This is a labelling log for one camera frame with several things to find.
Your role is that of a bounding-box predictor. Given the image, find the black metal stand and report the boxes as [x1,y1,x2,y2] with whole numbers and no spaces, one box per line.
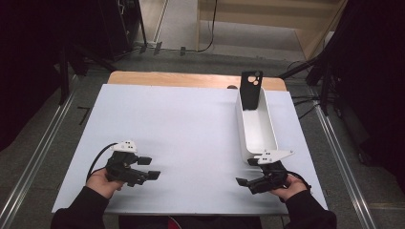
[57,42,117,107]
[277,52,339,116]

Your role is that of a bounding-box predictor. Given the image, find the left hand-held gripper cable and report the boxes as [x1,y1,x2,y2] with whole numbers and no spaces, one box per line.
[85,142,119,183]

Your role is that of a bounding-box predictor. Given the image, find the person's right hand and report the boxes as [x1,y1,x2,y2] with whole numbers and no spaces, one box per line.
[268,174,309,202]

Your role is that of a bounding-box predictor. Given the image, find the black floor cables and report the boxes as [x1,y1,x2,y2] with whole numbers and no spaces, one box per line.
[286,59,323,120]

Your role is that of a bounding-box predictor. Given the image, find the white plastic bin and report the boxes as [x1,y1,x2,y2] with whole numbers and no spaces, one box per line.
[235,85,279,164]

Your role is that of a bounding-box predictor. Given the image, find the metal floor rail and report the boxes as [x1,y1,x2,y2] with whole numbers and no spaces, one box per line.
[313,100,379,229]
[0,92,78,229]

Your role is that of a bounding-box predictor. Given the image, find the black equipment cabinet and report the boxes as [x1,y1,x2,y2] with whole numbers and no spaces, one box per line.
[97,0,148,62]

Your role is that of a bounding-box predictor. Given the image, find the wooden table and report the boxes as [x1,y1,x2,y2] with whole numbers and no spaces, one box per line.
[107,70,288,93]

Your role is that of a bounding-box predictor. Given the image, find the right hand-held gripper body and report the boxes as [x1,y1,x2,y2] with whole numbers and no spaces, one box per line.
[247,149,296,196]

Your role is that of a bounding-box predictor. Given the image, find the hanging black cable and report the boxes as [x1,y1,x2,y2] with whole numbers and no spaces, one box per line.
[196,0,220,53]

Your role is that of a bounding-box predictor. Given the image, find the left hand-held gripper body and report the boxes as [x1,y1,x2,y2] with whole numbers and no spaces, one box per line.
[104,140,149,188]

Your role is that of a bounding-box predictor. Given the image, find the right hand-held gripper cable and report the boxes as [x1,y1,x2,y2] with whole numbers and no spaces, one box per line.
[286,171,312,193]

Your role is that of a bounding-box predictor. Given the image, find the hand-held gripper cable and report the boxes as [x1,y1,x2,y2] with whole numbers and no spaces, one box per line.
[85,142,119,183]
[286,171,312,193]

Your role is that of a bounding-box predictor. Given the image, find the white board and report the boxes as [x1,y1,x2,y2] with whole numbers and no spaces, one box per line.
[52,83,329,216]

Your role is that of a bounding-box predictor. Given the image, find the person's left hand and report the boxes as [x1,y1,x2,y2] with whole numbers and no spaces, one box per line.
[85,167,126,199]

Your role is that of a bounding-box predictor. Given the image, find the wooden platform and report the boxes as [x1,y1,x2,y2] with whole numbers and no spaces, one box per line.
[195,0,349,61]

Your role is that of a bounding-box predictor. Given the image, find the black curtain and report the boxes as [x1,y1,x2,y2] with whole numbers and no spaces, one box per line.
[0,0,70,152]
[329,0,405,194]

